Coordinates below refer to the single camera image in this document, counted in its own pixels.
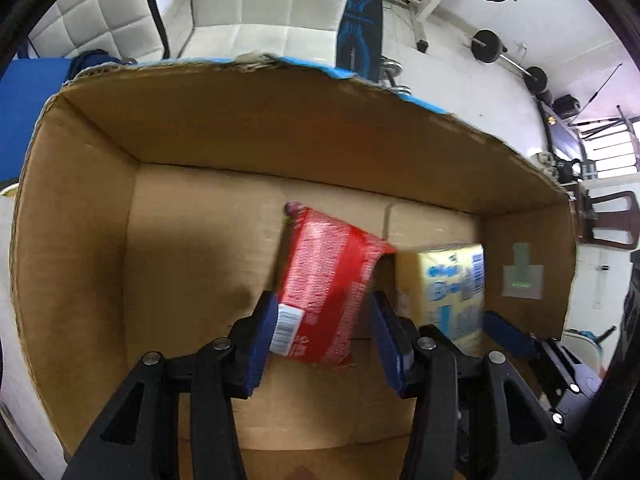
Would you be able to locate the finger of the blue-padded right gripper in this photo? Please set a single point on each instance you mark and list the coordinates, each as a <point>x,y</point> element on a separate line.
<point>473,416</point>

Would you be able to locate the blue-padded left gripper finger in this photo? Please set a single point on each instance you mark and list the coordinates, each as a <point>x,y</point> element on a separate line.
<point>136,434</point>

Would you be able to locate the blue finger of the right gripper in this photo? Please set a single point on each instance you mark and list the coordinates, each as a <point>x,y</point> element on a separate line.
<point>508,336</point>

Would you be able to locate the yellow tissue pack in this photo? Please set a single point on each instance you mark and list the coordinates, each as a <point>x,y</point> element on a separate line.
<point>444,287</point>

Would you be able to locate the red snack packet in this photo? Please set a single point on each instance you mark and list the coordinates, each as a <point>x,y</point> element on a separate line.
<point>327,272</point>

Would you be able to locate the brown wooden chair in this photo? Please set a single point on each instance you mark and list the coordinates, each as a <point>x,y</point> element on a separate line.
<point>589,220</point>

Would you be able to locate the treadmill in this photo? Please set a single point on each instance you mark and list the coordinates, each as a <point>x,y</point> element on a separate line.
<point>561,139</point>

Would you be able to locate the open cardboard box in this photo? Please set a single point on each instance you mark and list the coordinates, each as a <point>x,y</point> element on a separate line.
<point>150,216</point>

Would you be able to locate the black speaker box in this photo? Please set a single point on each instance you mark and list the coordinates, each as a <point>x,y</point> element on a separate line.
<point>566,107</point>

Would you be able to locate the floor barbell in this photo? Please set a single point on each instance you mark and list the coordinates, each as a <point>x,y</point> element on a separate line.
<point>488,48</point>

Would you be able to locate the black blue bench pad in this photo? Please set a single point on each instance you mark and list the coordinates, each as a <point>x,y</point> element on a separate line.
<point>359,39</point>

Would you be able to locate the blue foam mat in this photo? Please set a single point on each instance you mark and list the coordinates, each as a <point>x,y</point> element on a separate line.
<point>25,87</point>

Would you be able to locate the dark blue garment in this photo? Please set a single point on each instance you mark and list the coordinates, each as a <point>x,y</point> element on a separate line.
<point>90,58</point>

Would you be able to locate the right white padded chair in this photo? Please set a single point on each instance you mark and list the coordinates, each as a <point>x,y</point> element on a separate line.
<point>303,29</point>

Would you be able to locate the white padded chair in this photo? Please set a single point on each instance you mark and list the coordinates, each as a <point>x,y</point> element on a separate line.
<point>123,28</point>
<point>303,29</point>

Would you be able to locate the left white padded chair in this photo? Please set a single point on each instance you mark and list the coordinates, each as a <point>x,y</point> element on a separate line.
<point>123,28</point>

